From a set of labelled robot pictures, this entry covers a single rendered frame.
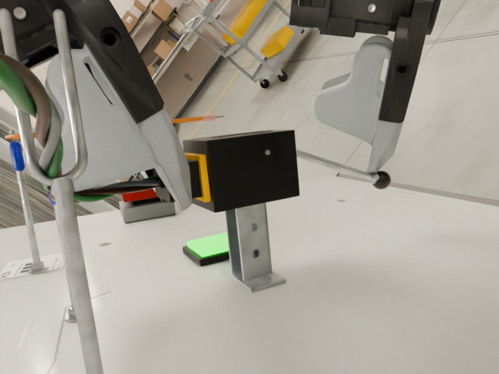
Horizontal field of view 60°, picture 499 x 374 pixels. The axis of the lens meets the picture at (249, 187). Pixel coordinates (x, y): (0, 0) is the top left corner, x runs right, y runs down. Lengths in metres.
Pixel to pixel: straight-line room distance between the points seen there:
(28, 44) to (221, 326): 0.15
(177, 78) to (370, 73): 8.22
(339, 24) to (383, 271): 0.15
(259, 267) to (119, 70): 0.14
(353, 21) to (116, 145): 0.15
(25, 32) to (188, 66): 8.31
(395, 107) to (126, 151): 0.16
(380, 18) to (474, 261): 0.16
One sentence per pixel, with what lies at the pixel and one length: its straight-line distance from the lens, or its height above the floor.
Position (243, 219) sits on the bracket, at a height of 1.08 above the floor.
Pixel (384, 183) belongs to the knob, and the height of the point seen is 1.00.
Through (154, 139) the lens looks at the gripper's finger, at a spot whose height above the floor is 1.16.
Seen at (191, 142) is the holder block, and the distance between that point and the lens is 0.25.
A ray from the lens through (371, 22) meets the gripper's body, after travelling 0.27.
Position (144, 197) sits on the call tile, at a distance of 0.48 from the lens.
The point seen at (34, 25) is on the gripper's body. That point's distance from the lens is 0.21.
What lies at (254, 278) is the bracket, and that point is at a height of 1.06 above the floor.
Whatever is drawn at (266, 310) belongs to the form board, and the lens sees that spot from 0.23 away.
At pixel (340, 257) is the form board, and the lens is 0.30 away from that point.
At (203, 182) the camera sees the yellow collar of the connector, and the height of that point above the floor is 1.12.
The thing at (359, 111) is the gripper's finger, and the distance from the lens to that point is 0.29.
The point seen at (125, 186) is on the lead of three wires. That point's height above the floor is 1.15.
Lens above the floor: 1.18
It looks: 21 degrees down
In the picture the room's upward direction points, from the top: 54 degrees counter-clockwise
